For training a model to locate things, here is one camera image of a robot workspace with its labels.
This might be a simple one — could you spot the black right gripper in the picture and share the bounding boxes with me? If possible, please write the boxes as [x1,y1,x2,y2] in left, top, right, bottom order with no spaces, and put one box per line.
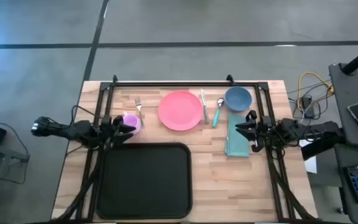
[235,110,275,153]

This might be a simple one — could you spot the yellow cable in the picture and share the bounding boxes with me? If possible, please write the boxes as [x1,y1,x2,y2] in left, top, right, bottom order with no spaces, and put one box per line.
[296,71,335,113]

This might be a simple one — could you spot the black plastic tray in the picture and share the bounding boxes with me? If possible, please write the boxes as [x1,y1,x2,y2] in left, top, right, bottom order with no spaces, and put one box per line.
[95,142,194,220]

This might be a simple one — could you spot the white paper sheet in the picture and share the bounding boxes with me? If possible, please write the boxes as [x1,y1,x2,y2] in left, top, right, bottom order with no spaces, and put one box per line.
[298,138,318,174]

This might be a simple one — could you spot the pink plate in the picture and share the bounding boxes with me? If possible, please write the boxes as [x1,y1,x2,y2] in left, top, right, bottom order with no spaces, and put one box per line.
[157,90,204,132]

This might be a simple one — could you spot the blue bowl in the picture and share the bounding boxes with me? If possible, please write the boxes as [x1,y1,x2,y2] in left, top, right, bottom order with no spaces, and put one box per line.
[224,86,253,113]

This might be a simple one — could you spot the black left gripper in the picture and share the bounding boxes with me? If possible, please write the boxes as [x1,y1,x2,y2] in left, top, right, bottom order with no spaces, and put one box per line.
[99,114,137,147]

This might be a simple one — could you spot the teal cloth napkin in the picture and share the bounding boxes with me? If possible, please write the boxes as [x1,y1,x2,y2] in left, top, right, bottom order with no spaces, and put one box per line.
[224,112,250,158]

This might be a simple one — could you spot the black floor stand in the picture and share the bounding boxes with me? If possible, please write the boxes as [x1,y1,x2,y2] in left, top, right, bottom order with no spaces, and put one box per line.
[0,139,30,187]

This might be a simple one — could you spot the silver metal knife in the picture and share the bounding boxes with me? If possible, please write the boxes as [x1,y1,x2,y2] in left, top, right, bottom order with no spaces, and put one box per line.
[200,89,210,124]

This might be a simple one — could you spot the black metal rig frame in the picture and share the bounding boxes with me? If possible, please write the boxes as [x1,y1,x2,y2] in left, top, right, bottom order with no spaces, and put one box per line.
[50,74,323,224]

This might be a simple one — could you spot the black power adapter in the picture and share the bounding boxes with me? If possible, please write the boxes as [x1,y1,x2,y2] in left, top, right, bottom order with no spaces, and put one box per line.
[301,95,316,119]

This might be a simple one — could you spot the purple plastic cup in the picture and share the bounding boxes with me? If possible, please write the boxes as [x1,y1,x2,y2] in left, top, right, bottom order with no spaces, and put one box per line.
[122,113,142,135]

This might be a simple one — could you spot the grey desk top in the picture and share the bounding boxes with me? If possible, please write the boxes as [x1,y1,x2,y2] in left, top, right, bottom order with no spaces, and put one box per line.
[328,63,358,147]

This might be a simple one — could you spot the spoon with teal handle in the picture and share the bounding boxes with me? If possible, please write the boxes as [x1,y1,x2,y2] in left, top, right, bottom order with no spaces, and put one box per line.
[212,97,226,129]

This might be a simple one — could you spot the silver metal fork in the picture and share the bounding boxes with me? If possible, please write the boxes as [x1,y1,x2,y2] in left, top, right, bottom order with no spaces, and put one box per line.
[134,96,145,129]

